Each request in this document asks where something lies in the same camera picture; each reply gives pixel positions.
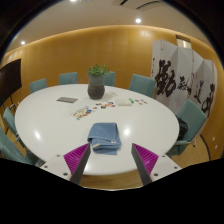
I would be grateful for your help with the ceiling air vent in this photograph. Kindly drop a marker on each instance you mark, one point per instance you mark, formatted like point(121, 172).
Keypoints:
point(146, 4)

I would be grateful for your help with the ceiling lights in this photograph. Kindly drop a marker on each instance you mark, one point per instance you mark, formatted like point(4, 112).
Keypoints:
point(138, 20)

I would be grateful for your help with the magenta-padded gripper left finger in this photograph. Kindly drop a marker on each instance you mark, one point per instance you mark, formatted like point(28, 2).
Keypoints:
point(77, 156)

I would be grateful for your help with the black wall screen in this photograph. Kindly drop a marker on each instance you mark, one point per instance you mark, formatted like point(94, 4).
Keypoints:
point(10, 80)

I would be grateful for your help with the black bag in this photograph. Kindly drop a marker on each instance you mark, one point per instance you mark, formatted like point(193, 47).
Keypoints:
point(182, 128)

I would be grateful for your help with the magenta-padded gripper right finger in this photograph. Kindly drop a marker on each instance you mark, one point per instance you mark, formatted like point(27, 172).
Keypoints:
point(145, 158)

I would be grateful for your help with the white calligraphy folding screen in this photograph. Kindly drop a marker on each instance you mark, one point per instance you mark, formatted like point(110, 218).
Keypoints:
point(181, 60)

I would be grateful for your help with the white flat box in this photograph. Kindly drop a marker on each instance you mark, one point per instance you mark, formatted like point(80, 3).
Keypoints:
point(123, 102)

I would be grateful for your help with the potted plant in grey pot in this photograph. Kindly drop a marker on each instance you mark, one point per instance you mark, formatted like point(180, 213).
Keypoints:
point(96, 88)

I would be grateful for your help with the dark grey flat panel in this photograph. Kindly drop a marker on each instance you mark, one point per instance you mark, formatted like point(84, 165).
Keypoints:
point(67, 99)

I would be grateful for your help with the teal chairs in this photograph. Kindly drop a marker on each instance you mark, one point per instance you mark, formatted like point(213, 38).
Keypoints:
point(142, 83)

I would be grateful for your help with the blue towel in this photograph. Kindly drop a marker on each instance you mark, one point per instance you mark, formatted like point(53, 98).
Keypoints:
point(105, 135)

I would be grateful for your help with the small green item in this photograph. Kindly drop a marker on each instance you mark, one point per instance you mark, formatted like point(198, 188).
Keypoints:
point(131, 100)

